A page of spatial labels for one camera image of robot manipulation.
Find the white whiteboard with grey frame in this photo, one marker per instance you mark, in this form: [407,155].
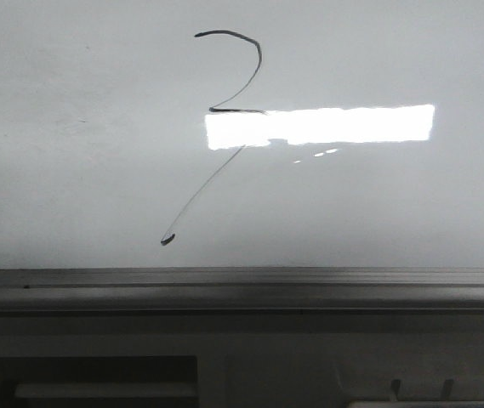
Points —
[241,155]

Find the grey table frame underneath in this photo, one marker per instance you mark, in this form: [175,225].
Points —
[362,359]

